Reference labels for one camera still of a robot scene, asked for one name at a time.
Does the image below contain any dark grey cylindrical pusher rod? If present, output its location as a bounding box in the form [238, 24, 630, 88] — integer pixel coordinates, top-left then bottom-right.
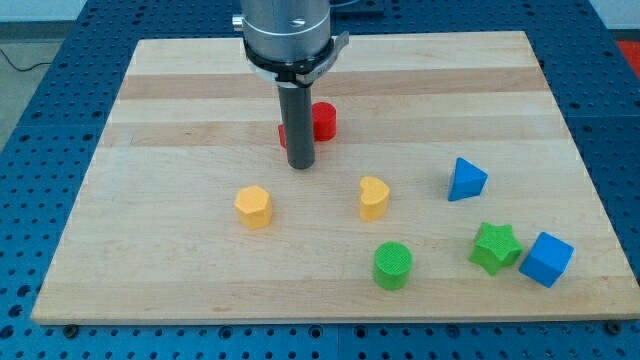
[278, 87, 315, 169]

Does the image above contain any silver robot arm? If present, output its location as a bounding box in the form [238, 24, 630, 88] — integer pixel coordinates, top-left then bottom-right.
[232, 0, 349, 170]

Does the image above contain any yellow hexagon block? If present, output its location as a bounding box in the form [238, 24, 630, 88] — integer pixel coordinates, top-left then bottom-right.
[234, 185, 273, 230]

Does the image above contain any green star block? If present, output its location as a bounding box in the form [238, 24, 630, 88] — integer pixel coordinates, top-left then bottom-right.
[469, 222, 523, 276]

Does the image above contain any red cylinder block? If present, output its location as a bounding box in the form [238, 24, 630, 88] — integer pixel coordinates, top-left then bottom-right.
[311, 102, 337, 141]

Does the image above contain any red block behind rod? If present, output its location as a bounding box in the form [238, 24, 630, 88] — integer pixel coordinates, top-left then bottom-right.
[277, 124, 286, 149]

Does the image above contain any yellow heart block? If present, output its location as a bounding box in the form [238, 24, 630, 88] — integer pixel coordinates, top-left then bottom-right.
[359, 176, 390, 222]

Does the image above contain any wooden board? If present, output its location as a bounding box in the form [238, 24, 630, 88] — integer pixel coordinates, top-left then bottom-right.
[31, 31, 639, 325]

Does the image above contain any green cylinder block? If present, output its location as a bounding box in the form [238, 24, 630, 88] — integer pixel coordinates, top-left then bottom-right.
[373, 241, 413, 290]

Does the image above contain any blue triangle block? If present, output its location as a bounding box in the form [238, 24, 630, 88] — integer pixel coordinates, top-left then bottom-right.
[448, 157, 488, 201]

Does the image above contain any blue cube block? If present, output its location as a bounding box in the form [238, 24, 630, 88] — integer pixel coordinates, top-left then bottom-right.
[519, 232, 575, 288]

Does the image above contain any black cable on floor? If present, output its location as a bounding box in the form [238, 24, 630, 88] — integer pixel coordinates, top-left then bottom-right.
[0, 47, 54, 73]

